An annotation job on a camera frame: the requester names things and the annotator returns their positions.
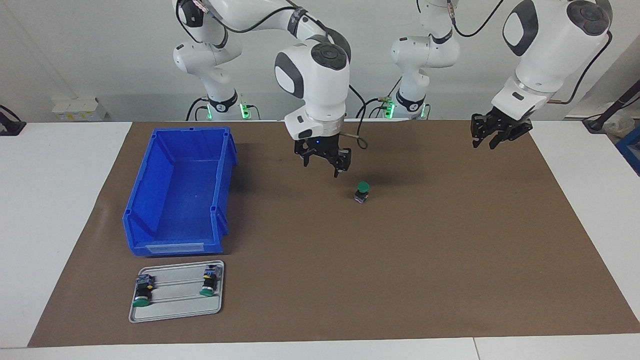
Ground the black stand pole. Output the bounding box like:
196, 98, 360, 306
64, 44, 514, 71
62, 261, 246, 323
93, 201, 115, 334
582, 79, 640, 133

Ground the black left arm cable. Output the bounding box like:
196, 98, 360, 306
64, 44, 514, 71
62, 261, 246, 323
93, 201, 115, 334
447, 0, 613, 105

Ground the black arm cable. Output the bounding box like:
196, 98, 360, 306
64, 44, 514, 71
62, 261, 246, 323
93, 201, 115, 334
175, 0, 371, 151
447, 0, 613, 105

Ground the brown table mat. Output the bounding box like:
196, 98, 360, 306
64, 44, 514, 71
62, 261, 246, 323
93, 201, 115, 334
27, 119, 640, 348

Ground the silver metal tray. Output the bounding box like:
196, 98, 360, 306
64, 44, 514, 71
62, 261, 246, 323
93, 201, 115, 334
128, 260, 225, 324

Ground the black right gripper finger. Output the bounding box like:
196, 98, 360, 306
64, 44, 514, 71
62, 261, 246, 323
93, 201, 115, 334
327, 147, 352, 179
294, 140, 316, 168

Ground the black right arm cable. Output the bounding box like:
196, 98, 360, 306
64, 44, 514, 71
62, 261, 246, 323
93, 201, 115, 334
175, 0, 371, 151

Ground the clear plastic bag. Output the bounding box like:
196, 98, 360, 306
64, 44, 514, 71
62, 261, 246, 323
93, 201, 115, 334
602, 111, 638, 140

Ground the black table clamp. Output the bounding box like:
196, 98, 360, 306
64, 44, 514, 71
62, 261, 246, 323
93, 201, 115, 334
0, 105, 27, 137

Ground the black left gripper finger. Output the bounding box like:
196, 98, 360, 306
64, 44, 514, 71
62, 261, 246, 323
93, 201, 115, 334
471, 114, 496, 149
488, 127, 521, 151

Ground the white wall socket box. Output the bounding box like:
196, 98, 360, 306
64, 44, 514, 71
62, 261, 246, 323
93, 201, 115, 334
51, 97, 107, 122

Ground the blue plastic storage bin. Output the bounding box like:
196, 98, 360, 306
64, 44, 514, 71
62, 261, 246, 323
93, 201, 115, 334
122, 126, 238, 257

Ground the blue crate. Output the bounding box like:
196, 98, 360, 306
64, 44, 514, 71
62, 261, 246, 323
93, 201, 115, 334
616, 125, 640, 177

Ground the black base power cable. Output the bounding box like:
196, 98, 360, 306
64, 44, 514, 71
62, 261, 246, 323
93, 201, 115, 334
186, 96, 207, 122
355, 75, 404, 120

